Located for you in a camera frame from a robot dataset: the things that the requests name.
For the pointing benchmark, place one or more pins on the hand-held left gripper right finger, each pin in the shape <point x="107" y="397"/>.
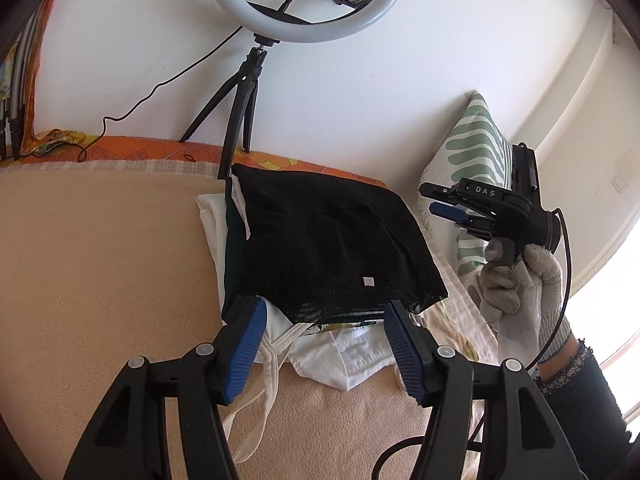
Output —
<point x="405" y="350"/>

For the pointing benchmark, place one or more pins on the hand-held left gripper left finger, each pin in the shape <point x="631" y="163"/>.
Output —
<point x="247" y="350"/>

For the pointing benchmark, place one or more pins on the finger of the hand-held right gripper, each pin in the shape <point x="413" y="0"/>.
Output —
<point x="447" y="211"/>
<point x="480" y="192"/>

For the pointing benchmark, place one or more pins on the black sheer garment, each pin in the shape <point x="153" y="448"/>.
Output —
<point x="325" y="240"/>

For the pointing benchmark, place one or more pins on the person's right forearm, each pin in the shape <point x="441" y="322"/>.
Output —
<point x="590" y="395"/>

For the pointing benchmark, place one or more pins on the person's right hand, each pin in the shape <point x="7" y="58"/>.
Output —
<point x="530" y="300"/>

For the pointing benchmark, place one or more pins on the white folded garment with label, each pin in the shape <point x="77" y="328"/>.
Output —
<point x="350" y="355"/>

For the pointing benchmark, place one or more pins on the green leaf-print pillow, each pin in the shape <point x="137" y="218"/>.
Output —
<point x="475" y="135"/>

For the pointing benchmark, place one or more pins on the dark green garment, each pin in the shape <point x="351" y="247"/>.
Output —
<point x="235" y="260"/>

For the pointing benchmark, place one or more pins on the beige fleece blanket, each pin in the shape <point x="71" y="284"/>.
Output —
<point x="100" y="260"/>

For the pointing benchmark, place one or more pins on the orange leaf-print bedsheet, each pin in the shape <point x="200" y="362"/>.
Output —
<point x="150" y="149"/>

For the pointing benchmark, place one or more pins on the cream checked woven blanket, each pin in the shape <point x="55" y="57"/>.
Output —
<point x="100" y="165"/>

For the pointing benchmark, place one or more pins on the silver tripod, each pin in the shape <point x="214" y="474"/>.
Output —
<point x="15" y="85"/>

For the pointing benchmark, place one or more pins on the orange satin cloth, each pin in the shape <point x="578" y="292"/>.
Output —
<point x="37" y="60"/>

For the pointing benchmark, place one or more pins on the white wall socket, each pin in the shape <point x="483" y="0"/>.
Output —
<point x="620" y="183"/>

